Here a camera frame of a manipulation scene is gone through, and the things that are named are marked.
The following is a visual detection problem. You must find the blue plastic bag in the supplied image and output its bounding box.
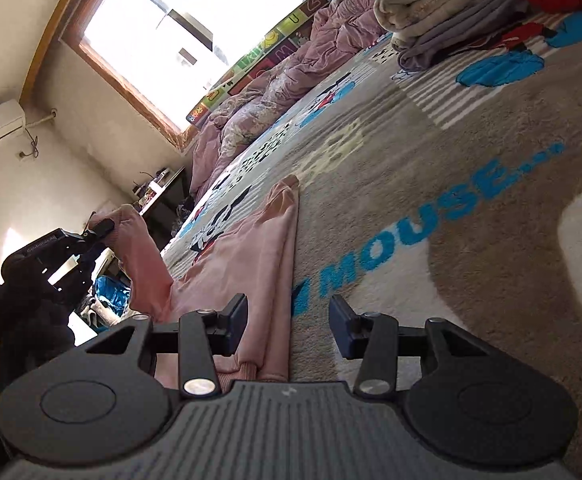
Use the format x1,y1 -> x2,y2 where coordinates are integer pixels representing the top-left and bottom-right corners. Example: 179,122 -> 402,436
93,275 -> 130,316

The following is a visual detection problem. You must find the lilac grey folded blanket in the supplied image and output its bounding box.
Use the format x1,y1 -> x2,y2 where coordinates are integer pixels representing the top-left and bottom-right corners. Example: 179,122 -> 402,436
397,0 -> 529,73

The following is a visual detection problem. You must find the left black gloved hand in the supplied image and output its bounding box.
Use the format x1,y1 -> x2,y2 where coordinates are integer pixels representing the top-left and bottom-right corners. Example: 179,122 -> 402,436
0,285 -> 75,394

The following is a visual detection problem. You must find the Mickey Mouse fleece blanket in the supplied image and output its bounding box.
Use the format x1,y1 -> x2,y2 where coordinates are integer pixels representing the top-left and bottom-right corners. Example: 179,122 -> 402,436
163,13 -> 582,478

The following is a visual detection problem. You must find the black side desk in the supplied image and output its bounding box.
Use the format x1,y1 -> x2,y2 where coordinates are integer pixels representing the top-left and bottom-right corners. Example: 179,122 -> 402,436
134,167 -> 195,250

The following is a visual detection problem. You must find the window with wooden frame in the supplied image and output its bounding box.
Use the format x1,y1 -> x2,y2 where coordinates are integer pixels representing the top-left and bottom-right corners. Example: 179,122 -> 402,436
62,0 -> 304,152

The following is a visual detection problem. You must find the pink child sweatshirt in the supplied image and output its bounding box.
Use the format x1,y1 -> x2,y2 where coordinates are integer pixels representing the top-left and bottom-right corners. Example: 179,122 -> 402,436
104,174 -> 300,387

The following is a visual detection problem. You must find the crumpled purple quilt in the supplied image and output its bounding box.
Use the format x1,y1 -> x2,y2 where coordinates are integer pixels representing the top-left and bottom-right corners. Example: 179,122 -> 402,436
189,0 -> 384,200

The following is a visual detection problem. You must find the colourful alphabet headboard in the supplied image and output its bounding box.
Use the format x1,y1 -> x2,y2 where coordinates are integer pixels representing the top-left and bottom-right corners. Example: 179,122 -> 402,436
186,0 -> 332,128

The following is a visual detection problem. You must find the beige patterned folded blanket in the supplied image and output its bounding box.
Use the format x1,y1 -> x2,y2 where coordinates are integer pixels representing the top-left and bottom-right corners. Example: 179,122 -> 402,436
373,0 -> 479,44

